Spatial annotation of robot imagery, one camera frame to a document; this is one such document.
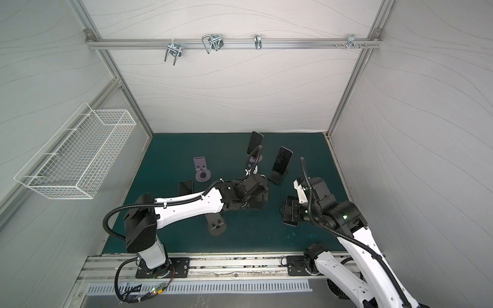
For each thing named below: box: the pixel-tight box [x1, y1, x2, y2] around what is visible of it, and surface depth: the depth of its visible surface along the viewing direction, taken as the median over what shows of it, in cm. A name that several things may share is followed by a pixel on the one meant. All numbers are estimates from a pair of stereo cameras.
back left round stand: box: [195, 168, 212, 183], surface depth 103 cm
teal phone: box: [282, 194, 300, 227], surface depth 60 cm
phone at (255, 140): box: [247, 130, 264, 155], surface depth 101 cm
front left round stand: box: [205, 212, 227, 237], surface depth 81 cm
